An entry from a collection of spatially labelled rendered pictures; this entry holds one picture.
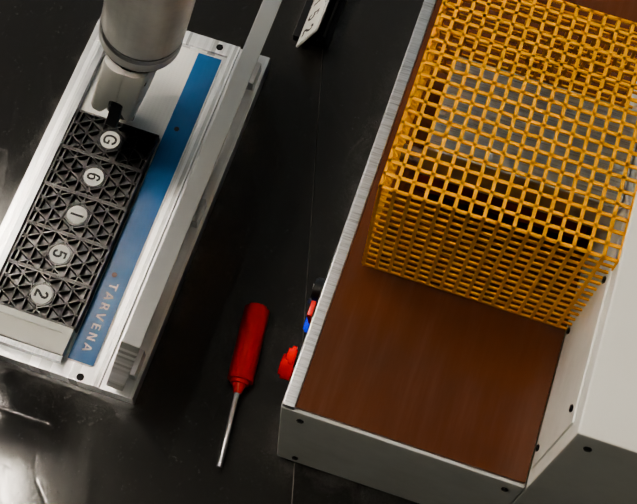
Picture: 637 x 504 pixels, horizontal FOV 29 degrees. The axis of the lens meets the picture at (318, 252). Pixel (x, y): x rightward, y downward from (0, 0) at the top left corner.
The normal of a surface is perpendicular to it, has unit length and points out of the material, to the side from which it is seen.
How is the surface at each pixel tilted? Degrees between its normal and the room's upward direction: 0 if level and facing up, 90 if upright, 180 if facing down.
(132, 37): 90
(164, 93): 0
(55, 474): 0
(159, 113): 0
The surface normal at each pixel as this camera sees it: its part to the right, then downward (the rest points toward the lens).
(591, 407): 0.05, -0.39
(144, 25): -0.15, 0.92
